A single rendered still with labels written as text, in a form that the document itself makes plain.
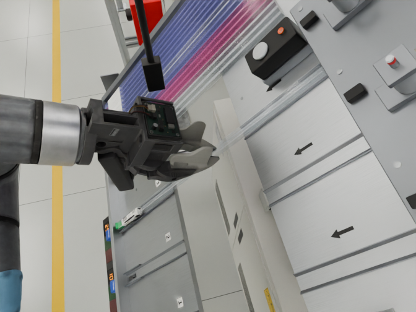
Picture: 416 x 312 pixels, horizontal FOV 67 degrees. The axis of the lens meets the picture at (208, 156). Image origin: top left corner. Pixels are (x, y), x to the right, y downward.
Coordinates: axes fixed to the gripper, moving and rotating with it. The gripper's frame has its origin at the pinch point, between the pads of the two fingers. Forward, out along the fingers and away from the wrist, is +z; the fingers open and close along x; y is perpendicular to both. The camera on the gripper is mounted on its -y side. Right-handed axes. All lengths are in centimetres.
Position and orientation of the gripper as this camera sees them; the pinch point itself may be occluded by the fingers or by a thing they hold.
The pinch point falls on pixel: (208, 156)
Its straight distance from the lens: 51.1
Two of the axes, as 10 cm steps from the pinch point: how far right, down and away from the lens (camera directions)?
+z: 8.5, 0.7, 5.3
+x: -2.4, -8.4, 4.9
